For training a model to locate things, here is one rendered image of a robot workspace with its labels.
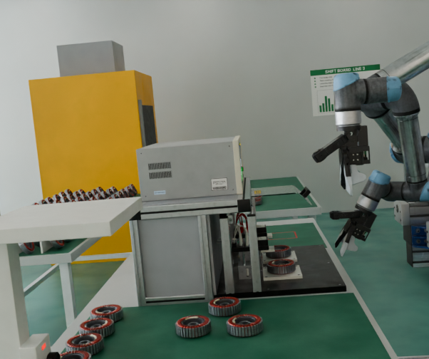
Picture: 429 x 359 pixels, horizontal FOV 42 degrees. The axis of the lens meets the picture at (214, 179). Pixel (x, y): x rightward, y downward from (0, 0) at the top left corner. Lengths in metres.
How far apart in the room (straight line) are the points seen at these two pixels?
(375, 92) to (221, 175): 0.70
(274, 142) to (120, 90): 2.55
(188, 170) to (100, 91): 3.80
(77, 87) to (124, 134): 0.67
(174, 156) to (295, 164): 5.50
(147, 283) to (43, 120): 4.11
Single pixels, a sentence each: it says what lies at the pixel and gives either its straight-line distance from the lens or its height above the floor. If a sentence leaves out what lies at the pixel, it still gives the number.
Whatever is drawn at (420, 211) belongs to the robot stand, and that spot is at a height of 0.95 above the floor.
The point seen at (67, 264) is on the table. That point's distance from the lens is 3.21.
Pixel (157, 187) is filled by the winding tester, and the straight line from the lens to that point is 2.14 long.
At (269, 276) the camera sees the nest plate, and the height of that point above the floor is 0.78.
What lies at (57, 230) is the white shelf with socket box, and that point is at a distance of 1.31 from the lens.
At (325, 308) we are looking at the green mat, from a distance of 1.95.
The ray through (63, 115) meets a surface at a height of 1.56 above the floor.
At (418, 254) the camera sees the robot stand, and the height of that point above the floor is 0.78.
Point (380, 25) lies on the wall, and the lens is 7.76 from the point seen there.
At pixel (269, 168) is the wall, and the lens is 7.54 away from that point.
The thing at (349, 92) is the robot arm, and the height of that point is 1.45.
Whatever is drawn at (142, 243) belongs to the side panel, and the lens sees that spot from 2.06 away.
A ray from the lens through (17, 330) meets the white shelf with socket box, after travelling 1.48.
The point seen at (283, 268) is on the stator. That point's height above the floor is 0.81.
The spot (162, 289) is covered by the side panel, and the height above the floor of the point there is 0.80.
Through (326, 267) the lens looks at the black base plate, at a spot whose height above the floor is 0.77.
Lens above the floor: 1.42
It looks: 6 degrees down
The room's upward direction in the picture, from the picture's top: 5 degrees counter-clockwise
